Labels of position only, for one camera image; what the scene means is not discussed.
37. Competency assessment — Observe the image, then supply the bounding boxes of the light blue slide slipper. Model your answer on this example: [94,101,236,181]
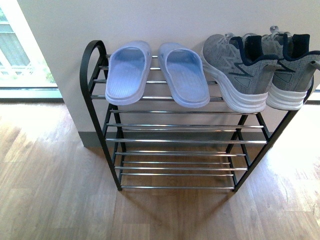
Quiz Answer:
[105,40,152,106]

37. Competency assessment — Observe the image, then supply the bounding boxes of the grey knit sneaker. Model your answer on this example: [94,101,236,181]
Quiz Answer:
[261,25,320,111]
[200,33,281,114]

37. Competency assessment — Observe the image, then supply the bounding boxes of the black metal shoe rack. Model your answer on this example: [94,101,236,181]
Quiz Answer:
[79,39,315,193]

